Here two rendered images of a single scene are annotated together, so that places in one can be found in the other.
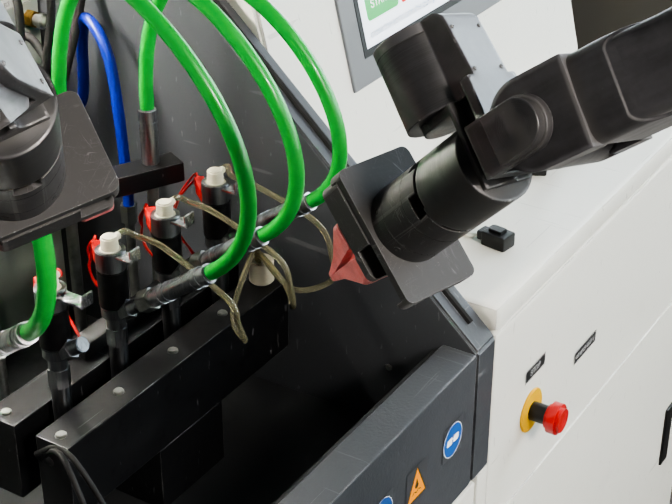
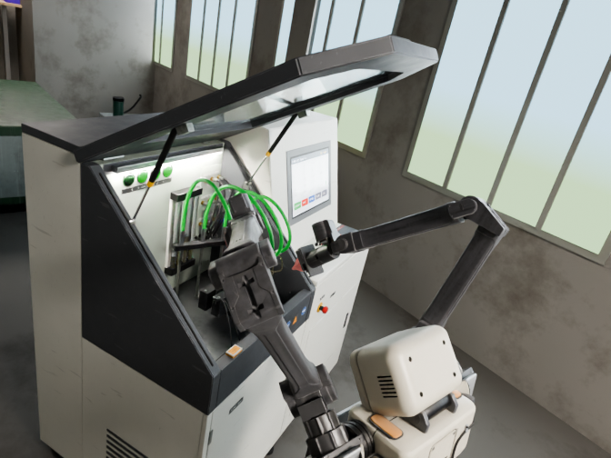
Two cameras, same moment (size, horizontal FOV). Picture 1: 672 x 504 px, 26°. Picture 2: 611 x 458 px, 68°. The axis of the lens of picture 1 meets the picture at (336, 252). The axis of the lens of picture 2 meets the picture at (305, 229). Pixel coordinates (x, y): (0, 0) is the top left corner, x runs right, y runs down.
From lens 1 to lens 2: 51 cm
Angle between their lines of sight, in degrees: 10
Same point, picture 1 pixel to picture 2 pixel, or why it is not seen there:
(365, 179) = (305, 249)
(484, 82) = (334, 234)
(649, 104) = (366, 243)
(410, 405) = (296, 301)
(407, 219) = (314, 259)
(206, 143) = not seen: hidden behind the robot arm
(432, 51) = (324, 226)
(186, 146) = not seen: hidden behind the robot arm
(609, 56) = (360, 233)
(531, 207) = not seen: hidden behind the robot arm
